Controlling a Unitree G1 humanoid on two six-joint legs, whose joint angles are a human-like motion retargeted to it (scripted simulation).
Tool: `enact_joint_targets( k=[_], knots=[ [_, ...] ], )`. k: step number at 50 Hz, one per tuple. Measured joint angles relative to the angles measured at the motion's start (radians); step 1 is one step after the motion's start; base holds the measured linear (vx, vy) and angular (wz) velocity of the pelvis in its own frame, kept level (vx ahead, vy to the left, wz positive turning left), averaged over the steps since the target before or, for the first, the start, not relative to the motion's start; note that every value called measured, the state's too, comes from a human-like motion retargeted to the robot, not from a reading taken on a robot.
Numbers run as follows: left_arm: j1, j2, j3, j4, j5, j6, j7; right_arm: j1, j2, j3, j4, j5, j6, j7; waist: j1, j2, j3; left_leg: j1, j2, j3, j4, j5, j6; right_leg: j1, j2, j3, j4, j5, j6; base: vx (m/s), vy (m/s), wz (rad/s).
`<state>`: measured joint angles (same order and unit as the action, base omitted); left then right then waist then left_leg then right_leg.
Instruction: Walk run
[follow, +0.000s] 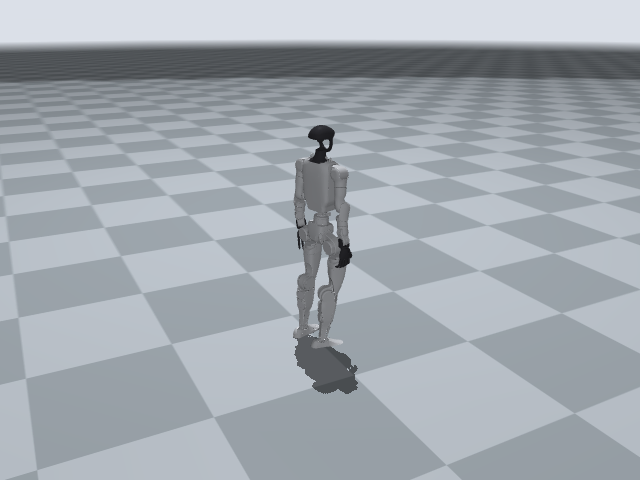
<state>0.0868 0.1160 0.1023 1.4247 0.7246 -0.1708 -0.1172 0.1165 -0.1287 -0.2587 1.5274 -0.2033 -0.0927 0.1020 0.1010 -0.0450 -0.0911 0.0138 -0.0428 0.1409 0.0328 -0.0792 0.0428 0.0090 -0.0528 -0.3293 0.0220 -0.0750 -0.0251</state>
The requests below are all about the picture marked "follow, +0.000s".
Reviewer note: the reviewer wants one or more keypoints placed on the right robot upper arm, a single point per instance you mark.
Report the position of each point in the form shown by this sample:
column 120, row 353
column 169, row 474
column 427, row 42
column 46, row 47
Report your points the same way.
column 339, row 175

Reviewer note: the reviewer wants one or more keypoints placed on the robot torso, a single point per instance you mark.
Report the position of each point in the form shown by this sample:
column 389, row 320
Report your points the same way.
column 319, row 195

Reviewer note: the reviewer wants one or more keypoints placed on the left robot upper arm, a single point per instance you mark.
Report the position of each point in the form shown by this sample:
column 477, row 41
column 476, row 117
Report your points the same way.
column 299, row 190

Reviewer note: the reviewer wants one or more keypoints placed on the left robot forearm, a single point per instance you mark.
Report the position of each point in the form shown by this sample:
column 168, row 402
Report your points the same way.
column 299, row 211

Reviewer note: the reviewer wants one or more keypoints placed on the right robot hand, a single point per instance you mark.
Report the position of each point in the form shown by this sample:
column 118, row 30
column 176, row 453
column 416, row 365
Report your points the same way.
column 345, row 254

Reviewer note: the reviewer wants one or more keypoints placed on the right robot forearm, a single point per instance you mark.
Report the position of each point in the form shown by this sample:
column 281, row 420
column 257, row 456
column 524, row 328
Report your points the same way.
column 342, row 223

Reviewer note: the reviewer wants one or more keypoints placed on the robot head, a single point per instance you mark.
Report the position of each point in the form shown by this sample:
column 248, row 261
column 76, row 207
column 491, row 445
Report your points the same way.
column 321, row 133

